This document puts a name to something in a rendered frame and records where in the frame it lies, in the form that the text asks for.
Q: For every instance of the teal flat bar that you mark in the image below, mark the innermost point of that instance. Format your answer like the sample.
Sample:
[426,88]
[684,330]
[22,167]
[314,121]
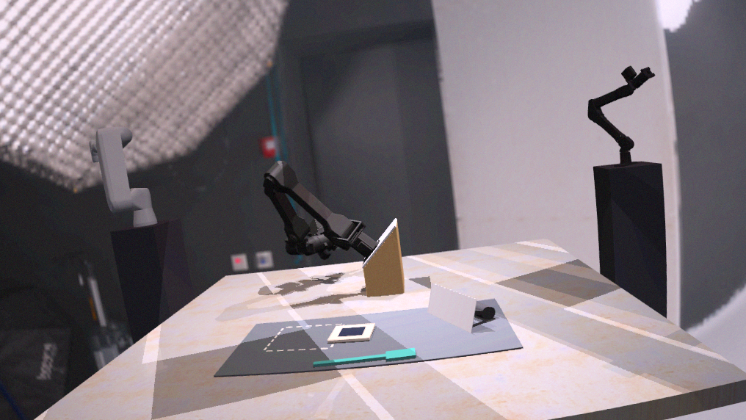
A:
[394,355]

